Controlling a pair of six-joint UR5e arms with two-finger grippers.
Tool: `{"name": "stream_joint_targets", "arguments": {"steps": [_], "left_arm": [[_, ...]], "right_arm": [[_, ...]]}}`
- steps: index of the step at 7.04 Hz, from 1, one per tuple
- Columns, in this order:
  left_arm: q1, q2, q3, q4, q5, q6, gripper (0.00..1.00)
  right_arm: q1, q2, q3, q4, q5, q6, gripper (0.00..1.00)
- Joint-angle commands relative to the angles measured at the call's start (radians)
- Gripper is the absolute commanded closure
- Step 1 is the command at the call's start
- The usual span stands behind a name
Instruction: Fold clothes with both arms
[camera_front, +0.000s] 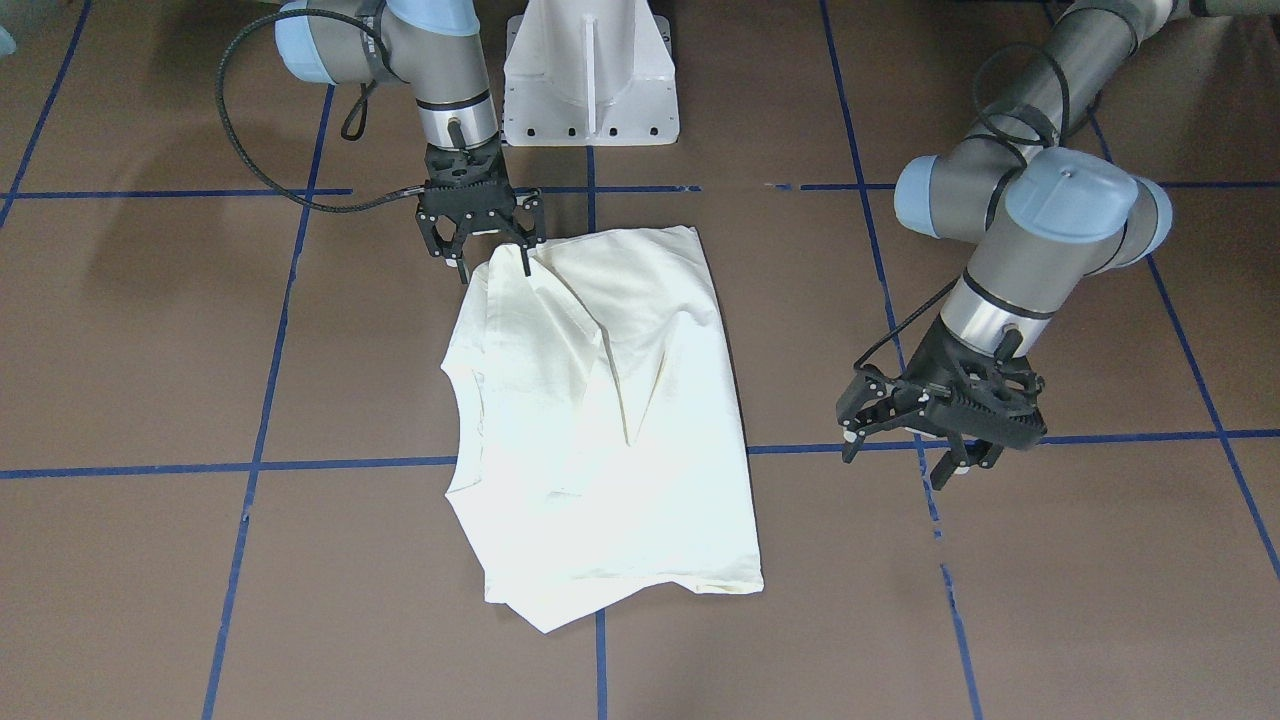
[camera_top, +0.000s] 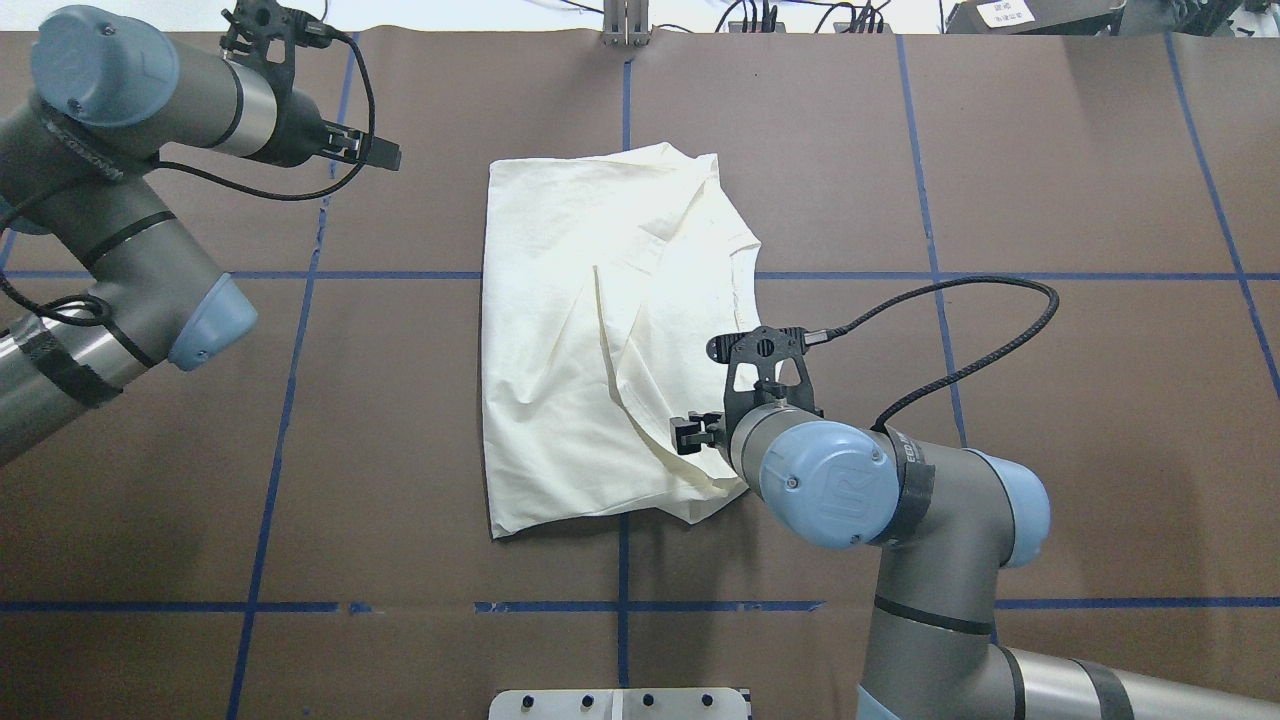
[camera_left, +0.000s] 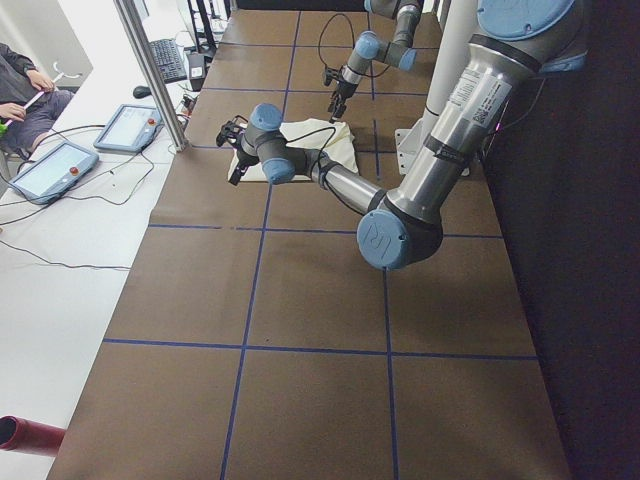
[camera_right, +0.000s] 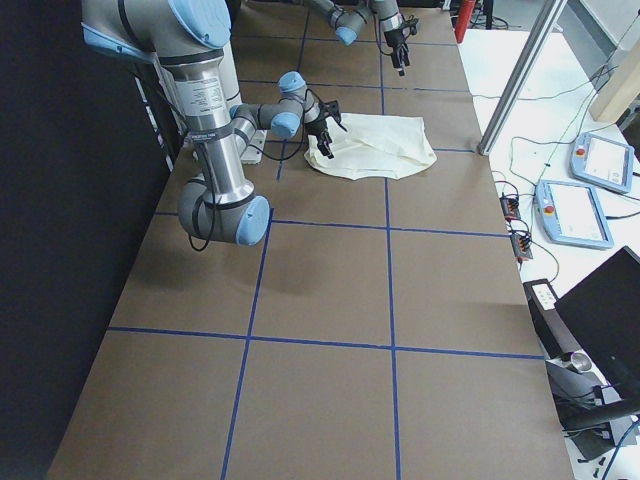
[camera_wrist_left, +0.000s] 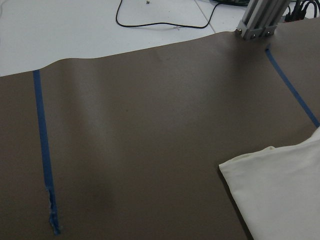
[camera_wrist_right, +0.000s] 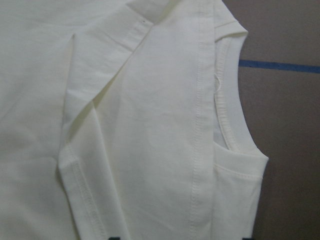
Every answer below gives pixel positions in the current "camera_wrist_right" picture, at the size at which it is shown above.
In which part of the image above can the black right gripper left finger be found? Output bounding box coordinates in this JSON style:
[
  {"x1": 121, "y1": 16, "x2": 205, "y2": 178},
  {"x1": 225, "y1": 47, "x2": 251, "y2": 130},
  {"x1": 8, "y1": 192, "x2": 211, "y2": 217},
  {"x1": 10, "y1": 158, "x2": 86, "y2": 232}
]
[{"x1": 108, "y1": 236, "x2": 121, "y2": 240}]

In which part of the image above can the cream long-sleeve cat shirt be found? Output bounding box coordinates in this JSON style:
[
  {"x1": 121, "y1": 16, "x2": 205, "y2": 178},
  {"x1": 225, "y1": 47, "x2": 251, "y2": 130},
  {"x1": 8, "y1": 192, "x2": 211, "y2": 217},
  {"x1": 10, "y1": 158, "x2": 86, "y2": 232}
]
[{"x1": 0, "y1": 0, "x2": 268, "y2": 240}]

